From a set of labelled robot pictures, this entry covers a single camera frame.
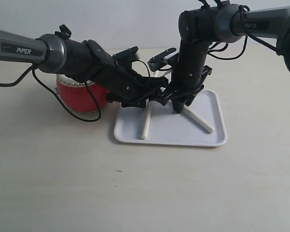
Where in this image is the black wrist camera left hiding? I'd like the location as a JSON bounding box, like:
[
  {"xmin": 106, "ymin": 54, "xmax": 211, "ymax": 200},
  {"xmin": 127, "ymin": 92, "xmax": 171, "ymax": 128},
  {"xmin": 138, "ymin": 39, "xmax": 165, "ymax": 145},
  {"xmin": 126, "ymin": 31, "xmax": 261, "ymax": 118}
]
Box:
[{"xmin": 112, "ymin": 46, "xmax": 140, "ymax": 64}]

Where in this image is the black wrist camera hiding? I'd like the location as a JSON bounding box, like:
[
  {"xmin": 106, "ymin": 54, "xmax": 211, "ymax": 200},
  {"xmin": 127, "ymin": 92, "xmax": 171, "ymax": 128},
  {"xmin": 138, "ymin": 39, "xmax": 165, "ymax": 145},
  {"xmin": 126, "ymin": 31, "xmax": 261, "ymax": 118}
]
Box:
[
  {"xmin": 147, "ymin": 48, "xmax": 177, "ymax": 72},
  {"xmin": 112, "ymin": 46, "xmax": 140, "ymax": 64}
]

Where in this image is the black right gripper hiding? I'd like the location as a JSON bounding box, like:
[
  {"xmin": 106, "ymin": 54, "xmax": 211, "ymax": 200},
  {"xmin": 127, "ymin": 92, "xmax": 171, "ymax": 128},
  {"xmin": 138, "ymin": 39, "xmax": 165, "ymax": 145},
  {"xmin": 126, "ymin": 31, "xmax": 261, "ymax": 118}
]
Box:
[{"xmin": 171, "ymin": 9, "xmax": 217, "ymax": 114}]

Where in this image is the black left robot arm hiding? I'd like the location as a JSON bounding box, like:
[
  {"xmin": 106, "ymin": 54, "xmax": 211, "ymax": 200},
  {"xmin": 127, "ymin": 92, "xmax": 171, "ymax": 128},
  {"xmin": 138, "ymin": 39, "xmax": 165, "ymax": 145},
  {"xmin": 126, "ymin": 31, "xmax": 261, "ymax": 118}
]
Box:
[{"xmin": 0, "ymin": 25, "xmax": 168, "ymax": 108}]

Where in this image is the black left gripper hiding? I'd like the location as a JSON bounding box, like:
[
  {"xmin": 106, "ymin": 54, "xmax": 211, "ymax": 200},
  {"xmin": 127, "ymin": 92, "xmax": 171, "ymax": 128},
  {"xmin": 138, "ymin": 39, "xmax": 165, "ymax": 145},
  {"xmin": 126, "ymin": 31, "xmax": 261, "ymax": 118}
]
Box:
[{"xmin": 82, "ymin": 40, "xmax": 169, "ymax": 108}]

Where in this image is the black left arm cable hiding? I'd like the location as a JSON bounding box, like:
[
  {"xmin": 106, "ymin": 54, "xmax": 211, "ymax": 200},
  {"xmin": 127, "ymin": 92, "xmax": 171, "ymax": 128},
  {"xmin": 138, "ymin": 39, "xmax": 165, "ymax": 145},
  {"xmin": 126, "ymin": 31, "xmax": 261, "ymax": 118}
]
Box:
[{"xmin": 0, "ymin": 64, "xmax": 152, "ymax": 122}]

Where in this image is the small red drum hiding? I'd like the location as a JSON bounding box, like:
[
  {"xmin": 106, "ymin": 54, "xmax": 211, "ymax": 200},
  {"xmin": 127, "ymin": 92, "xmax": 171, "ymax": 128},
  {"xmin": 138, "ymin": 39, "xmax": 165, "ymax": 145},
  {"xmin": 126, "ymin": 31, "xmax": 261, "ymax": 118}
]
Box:
[{"xmin": 56, "ymin": 74, "xmax": 109, "ymax": 113}]

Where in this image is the white wooden drumstick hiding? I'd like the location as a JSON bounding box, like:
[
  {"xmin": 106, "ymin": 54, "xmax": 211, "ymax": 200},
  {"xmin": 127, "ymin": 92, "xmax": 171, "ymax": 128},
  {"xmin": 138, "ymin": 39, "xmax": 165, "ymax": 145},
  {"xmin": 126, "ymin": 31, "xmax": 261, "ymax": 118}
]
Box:
[
  {"xmin": 182, "ymin": 105, "xmax": 215, "ymax": 133},
  {"xmin": 141, "ymin": 71, "xmax": 159, "ymax": 140}
]

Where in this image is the white plastic tray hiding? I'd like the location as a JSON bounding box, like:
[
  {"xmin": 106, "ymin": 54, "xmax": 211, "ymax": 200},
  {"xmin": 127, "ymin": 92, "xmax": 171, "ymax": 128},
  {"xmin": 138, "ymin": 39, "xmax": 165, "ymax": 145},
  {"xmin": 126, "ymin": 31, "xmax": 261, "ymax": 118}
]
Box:
[{"xmin": 114, "ymin": 89, "xmax": 227, "ymax": 147}]

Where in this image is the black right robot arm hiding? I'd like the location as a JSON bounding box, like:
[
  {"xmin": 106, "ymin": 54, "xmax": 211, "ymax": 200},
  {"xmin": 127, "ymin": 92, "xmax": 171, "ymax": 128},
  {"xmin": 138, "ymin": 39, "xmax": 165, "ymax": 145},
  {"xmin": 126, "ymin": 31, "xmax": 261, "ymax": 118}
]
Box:
[{"xmin": 171, "ymin": 0, "xmax": 290, "ymax": 113}]

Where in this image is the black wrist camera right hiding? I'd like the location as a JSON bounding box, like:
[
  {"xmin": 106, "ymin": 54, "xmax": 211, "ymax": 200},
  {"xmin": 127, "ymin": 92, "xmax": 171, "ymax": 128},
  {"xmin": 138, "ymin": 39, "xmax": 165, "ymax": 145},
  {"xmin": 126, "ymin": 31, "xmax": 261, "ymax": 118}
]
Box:
[{"xmin": 147, "ymin": 48, "xmax": 177, "ymax": 72}]

